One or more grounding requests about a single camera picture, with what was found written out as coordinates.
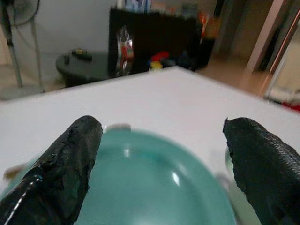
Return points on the red and yellow toy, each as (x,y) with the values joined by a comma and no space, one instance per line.
(158,61)

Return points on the round dark side table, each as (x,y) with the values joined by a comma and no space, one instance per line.
(82,68)

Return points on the white glass door frame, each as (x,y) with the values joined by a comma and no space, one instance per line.
(281,51)

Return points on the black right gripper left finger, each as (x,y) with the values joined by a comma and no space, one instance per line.
(58,173)

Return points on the clear plastic snack bag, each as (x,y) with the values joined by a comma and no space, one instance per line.
(124,52)

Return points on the black cabinet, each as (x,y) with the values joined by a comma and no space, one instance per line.
(161,39)

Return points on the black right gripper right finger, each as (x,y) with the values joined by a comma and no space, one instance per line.
(267,168)

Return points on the standing fan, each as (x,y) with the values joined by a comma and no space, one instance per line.
(18,47)

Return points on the teal green plate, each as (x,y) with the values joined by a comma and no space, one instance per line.
(150,180)

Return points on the orange packet on cabinet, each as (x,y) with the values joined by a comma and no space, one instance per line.
(207,24)

